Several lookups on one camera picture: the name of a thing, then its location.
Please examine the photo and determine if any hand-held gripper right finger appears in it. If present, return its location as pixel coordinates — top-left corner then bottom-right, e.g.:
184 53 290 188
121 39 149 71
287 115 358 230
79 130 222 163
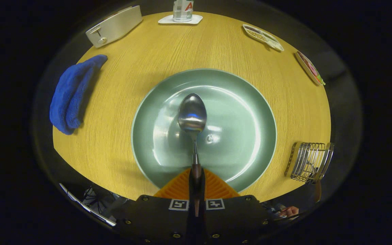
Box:
198 168 278 244

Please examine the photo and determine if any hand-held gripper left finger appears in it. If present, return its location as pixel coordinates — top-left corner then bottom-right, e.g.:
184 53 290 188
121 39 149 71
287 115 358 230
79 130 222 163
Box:
113 168 198 244

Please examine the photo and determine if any metal spoon with brown handle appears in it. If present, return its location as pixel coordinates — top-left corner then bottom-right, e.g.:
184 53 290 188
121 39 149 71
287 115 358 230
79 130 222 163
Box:
178 93 208 181

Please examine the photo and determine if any pale green round plate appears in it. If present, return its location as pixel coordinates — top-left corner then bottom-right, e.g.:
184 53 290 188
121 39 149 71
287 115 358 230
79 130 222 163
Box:
131 68 277 193

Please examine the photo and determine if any blue folded cloth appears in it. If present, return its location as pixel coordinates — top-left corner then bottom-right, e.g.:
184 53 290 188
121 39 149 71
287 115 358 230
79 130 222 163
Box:
49 54 108 135

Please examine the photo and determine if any white plate of food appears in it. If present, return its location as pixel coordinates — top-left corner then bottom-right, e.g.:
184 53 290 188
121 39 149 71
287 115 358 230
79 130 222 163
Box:
295 50 326 86

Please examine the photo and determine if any white divided bean tray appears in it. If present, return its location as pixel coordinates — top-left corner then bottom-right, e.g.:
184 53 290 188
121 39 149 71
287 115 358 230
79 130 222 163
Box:
243 24 284 52

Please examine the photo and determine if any white square coaster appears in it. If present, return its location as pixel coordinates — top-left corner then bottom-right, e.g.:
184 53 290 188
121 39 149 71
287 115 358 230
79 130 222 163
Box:
158 14 203 25

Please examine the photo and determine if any clear plastic water bottle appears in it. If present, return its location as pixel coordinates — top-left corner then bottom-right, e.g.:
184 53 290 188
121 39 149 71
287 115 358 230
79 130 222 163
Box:
173 0 194 22

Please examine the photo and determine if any white toaster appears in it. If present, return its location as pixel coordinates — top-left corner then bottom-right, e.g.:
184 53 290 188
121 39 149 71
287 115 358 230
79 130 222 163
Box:
85 5 143 48

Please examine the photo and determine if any silver wire cutlery rack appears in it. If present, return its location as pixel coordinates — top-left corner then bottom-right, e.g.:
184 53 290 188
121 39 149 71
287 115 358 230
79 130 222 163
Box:
284 142 335 184

